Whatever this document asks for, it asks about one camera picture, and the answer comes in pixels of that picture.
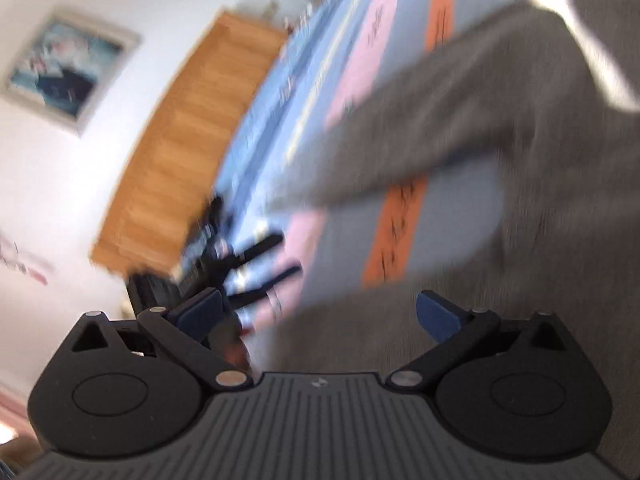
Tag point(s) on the wooden headboard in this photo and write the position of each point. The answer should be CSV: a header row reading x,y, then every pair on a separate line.
x,y
190,135

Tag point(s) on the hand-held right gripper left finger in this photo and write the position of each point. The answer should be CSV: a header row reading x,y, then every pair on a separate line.
x,y
200,315

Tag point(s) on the framed wedding photo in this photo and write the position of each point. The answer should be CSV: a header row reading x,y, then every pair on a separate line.
x,y
65,70

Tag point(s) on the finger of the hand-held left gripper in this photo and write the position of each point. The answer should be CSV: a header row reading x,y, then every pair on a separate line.
x,y
265,287
257,250

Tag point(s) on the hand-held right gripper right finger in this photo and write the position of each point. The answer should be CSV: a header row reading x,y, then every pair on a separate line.
x,y
437,315

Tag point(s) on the striped blue bed sheet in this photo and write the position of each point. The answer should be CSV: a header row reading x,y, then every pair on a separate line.
x,y
350,85

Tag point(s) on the grey knit sweater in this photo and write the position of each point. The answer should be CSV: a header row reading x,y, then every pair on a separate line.
x,y
500,110

